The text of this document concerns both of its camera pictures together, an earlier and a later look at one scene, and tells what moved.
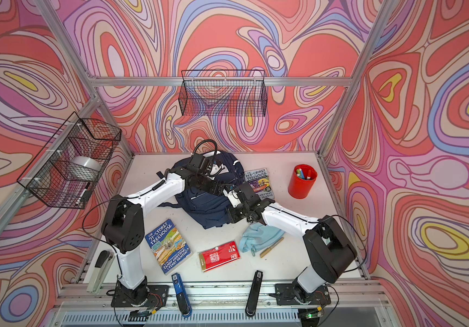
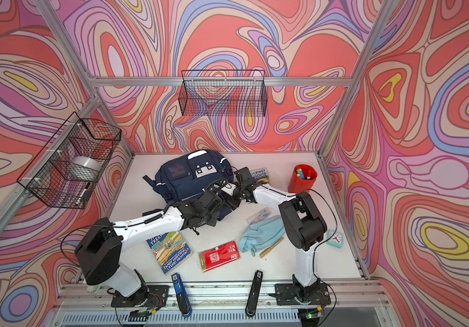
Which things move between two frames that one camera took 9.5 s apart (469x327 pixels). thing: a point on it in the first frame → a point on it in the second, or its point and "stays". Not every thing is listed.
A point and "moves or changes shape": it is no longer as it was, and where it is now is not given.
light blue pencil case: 258,236 stays
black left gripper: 213,191 → 214,223
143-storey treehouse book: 259,181 stays
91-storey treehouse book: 168,246 stays
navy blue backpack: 209,211 moves or changes shape
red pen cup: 302,181 stays
